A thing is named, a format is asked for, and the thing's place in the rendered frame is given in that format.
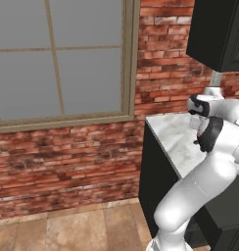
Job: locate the black wall cupboard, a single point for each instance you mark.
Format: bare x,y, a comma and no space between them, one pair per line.
213,32

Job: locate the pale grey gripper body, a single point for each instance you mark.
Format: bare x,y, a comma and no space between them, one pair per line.
197,123

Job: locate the grey wall socket plate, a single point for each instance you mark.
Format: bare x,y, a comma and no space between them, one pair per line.
216,78

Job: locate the black cupboard door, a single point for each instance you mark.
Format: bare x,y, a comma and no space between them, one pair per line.
234,241

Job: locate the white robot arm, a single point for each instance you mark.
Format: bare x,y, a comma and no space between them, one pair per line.
203,183

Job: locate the window with tan frame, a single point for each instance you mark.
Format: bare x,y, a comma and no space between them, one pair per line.
59,62

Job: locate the black drawer front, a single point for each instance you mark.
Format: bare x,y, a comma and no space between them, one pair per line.
230,206

